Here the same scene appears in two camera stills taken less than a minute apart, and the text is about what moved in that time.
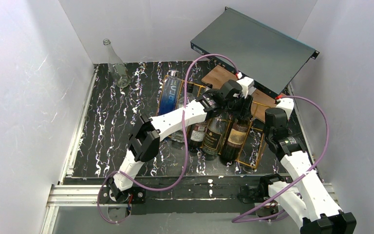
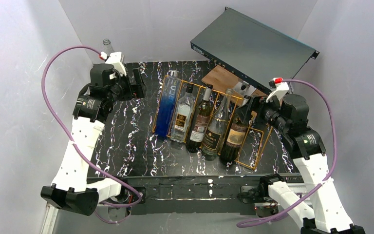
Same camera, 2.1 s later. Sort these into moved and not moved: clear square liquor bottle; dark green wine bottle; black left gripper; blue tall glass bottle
Moved: black left gripper
Not moved: dark green wine bottle; clear square liquor bottle; blue tall glass bottle
